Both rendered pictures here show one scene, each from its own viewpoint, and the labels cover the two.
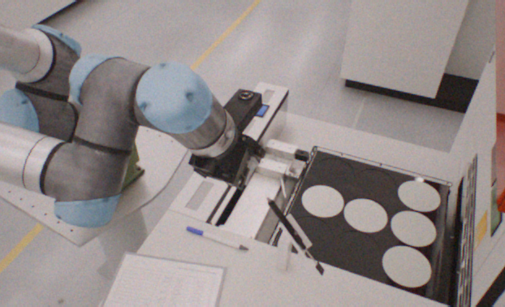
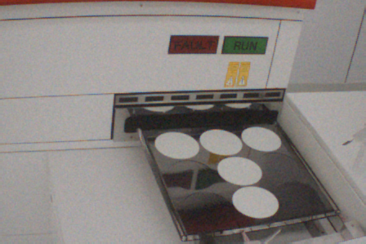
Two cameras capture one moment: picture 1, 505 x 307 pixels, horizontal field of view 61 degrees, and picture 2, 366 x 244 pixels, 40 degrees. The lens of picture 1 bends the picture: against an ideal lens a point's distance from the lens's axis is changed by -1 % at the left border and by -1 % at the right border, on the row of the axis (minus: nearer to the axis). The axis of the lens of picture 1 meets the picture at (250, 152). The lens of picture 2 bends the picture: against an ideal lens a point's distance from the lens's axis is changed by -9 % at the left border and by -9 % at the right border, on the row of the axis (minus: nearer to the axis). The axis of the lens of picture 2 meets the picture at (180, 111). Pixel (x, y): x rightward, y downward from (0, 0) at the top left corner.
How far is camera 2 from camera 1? 1.45 m
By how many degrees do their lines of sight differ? 95
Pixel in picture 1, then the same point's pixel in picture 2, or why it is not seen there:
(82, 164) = not seen: outside the picture
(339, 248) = (289, 175)
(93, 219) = not seen: outside the picture
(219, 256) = not seen: outside the picture
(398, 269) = (270, 142)
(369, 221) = (244, 166)
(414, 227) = (219, 141)
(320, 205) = (263, 201)
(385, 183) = (183, 169)
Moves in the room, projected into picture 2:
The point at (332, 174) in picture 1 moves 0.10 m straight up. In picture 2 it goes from (212, 208) to (222, 170)
